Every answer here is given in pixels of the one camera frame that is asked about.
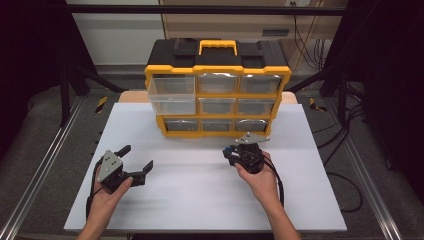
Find yellow black striped tape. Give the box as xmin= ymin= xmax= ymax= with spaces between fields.
xmin=308 ymin=97 xmax=328 ymax=113
xmin=94 ymin=95 xmax=109 ymax=114

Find yellow black organizer cabinet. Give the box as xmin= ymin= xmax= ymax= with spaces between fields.
xmin=144 ymin=38 xmax=293 ymax=139

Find black metal stand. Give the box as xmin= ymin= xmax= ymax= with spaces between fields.
xmin=59 ymin=63 xmax=126 ymax=128
xmin=286 ymin=63 xmax=349 ymax=125

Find black curtain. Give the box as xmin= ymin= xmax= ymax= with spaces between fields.
xmin=321 ymin=0 xmax=424 ymax=201
xmin=0 ymin=0 xmax=98 ymax=161

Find black horizontal frame bar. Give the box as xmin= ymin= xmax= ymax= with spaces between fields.
xmin=64 ymin=3 xmax=349 ymax=16

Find aluminium floor rail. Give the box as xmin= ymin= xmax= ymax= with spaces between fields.
xmin=0 ymin=96 xmax=86 ymax=240
xmin=325 ymin=98 xmax=405 ymax=240

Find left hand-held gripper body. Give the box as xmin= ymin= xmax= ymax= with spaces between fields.
xmin=96 ymin=149 xmax=132 ymax=195

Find black floor cables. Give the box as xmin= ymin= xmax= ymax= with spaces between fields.
xmin=313 ymin=83 xmax=368 ymax=168

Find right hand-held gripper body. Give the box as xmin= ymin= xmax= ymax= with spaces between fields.
xmin=234 ymin=132 xmax=271 ymax=174

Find hand-held gripper cable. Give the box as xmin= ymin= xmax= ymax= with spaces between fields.
xmin=261 ymin=154 xmax=364 ymax=214
xmin=85 ymin=158 xmax=105 ymax=221

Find right hand-held gripper cable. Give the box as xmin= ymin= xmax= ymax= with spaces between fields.
xmin=261 ymin=154 xmax=364 ymax=214

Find hanging black cables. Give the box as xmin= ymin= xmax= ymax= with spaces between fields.
xmin=292 ymin=14 xmax=332 ymax=71

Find left hand-held gripper cable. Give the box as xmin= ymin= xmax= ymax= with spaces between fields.
xmin=85 ymin=158 xmax=105 ymax=221

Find person's left hand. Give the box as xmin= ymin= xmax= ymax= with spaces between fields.
xmin=89 ymin=173 xmax=134 ymax=219

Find grid of clear drawers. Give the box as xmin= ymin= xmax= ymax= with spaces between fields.
xmin=163 ymin=72 xmax=284 ymax=133

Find person's right hand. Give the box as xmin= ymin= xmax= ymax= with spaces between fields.
xmin=234 ymin=151 xmax=279 ymax=205

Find wooden cabinet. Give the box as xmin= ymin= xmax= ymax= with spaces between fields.
xmin=159 ymin=0 xmax=348 ymax=71

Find transparent plastic drawer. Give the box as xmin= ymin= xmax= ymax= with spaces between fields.
xmin=147 ymin=74 xmax=198 ymax=116

